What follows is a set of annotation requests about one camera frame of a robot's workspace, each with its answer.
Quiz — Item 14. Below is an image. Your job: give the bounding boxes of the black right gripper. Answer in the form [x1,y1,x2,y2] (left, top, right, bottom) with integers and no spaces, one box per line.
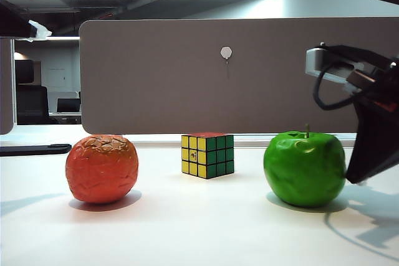
[344,57,399,185]

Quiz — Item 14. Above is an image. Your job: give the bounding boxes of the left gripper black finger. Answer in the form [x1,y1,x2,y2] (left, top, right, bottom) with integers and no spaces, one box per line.
[0,0,53,42]

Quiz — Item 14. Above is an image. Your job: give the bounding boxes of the green apple with stem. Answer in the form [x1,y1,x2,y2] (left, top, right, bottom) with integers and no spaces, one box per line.
[263,123,347,207]

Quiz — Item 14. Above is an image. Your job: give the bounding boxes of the wrinkled orange fruit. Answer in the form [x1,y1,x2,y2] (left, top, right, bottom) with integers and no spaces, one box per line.
[65,134,140,204]

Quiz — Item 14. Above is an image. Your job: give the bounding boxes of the Rubik's cube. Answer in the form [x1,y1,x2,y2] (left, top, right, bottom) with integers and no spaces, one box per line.
[181,131,235,180]

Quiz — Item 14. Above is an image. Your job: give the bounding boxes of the black office chair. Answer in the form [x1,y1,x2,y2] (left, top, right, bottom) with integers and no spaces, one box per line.
[14,59,50,125]

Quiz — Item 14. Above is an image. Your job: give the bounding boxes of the black background monitor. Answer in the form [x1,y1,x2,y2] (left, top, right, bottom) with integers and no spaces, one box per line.
[56,97,81,113]

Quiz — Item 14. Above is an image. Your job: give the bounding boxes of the white hexagonal pin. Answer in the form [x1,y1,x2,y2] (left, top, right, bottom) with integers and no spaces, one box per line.
[219,46,233,67]

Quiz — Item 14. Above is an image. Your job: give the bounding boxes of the black right camera cable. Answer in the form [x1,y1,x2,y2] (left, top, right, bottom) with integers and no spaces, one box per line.
[312,63,362,111]

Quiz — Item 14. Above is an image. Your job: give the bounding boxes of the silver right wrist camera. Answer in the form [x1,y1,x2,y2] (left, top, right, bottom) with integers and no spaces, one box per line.
[305,42,393,83]

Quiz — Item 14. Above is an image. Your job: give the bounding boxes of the flat black desk bracket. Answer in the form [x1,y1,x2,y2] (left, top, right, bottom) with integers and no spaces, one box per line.
[0,143,72,157]

